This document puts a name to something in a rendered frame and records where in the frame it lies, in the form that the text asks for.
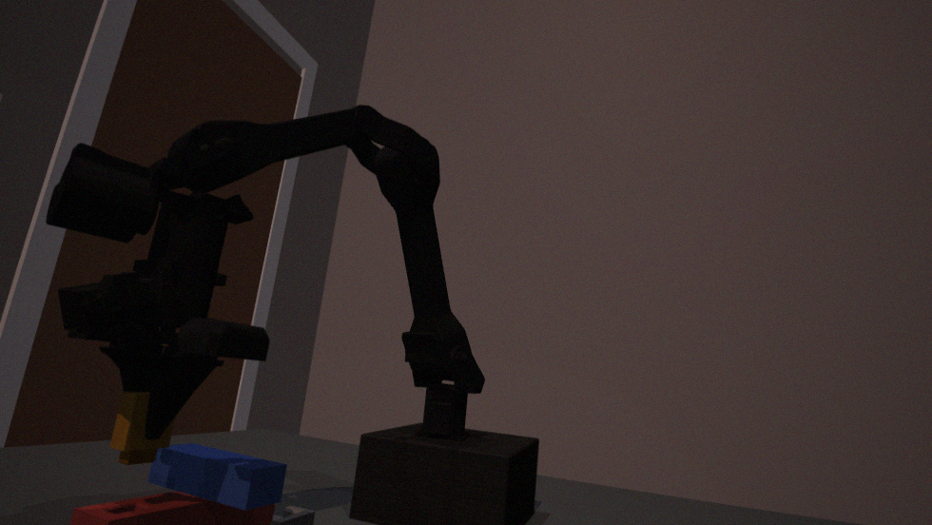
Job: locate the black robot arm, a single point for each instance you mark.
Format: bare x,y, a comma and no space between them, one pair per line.
102,195

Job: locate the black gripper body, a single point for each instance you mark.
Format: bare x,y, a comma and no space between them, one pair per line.
193,279

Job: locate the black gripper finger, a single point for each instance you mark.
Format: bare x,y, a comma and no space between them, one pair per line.
174,380
135,373

